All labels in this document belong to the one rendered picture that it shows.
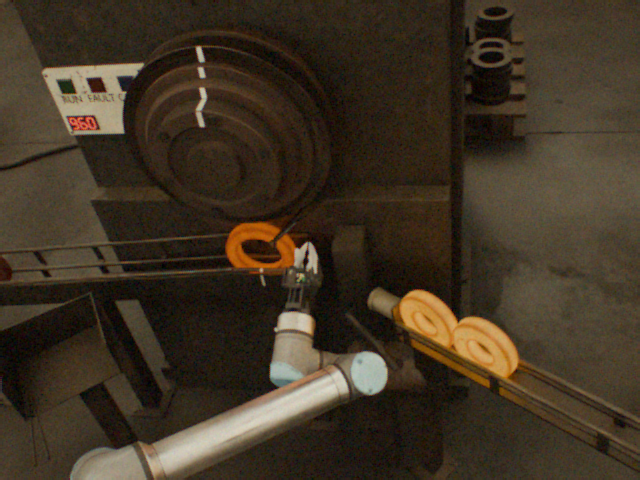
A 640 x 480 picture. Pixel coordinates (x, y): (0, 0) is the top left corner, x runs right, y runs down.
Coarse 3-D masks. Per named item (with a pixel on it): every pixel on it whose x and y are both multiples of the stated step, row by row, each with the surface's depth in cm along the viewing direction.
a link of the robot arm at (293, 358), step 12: (276, 336) 158; (288, 336) 155; (300, 336) 155; (312, 336) 159; (276, 348) 156; (288, 348) 154; (300, 348) 154; (312, 348) 158; (276, 360) 154; (288, 360) 152; (300, 360) 153; (312, 360) 154; (276, 372) 152; (288, 372) 151; (300, 372) 152; (312, 372) 154; (276, 384) 156; (288, 384) 154
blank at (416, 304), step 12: (408, 300) 154; (420, 300) 151; (432, 300) 150; (408, 312) 158; (420, 312) 154; (432, 312) 150; (444, 312) 149; (408, 324) 161; (420, 324) 159; (444, 324) 149; (456, 324) 151; (432, 336) 156; (444, 336) 152
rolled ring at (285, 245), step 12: (240, 228) 169; (252, 228) 168; (264, 228) 168; (276, 228) 169; (228, 240) 172; (240, 240) 171; (288, 240) 170; (228, 252) 175; (240, 252) 176; (288, 252) 170; (240, 264) 177; (252, 264) 178; (264, 264) 179; (276, 264) 177; (288, 264) 173
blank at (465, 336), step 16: (464, 320) 146; (480, 320) 143; (464, 336) 146; (480, 336) 142; (496, 336) 140; (464, 352) 150; (480, 352) 149; (496, 352) 141; (512, 352) 140; (496, 368) 144; (512, 368) 141
